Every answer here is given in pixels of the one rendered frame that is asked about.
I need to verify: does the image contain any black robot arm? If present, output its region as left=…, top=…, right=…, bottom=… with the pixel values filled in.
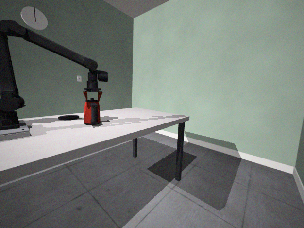
left=0, top=20, right=108, bottom=130

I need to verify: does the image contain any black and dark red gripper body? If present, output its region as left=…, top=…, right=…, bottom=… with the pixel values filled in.
left=84, top=80, right=102, bottom=92

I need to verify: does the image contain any black round disk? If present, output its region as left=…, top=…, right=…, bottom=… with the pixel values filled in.
left=58, top=115, right=79, bottom=120

